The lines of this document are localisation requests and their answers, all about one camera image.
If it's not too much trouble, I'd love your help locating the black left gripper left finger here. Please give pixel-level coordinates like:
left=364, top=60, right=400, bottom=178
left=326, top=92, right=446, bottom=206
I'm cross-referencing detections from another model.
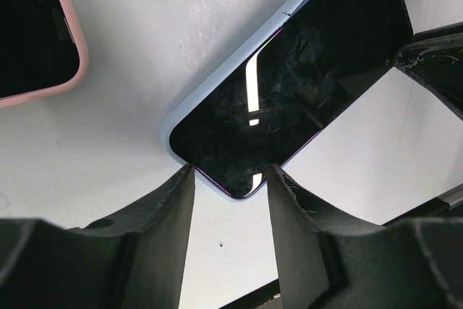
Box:
left=1, top=165, right=195, bottom=308

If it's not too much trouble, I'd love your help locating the pale pink smartphone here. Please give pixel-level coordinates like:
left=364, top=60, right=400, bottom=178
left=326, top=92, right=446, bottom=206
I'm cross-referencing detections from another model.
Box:
left=0, top=0, right=80, bottom=97

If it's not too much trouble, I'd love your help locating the translucent blue phone case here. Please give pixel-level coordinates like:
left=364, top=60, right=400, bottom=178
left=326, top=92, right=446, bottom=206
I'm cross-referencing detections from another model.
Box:
left=161, top=0, right=309, bottom=200

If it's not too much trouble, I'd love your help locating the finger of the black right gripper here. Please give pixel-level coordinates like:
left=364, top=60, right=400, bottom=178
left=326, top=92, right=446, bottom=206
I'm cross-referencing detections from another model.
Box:
left=394, top=22, right=463, bottom=118

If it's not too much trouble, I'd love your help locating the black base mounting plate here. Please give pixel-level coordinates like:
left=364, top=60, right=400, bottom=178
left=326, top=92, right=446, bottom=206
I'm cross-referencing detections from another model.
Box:
left=221, top=279, right=283, bottom=309

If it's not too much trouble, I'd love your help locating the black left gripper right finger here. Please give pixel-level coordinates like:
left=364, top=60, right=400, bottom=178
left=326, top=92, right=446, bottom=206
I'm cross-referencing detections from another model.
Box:
left=267, top=165, right=462, bottom=308

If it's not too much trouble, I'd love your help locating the dark blue smartphone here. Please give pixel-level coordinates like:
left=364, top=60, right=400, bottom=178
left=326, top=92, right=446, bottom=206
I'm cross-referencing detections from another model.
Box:
left=168, top=0, right=412, bottom=200

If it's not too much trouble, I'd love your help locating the aluminium front frame rail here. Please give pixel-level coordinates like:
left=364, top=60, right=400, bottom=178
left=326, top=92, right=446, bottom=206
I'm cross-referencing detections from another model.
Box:
left=438, top=185, right=463, bottom=211

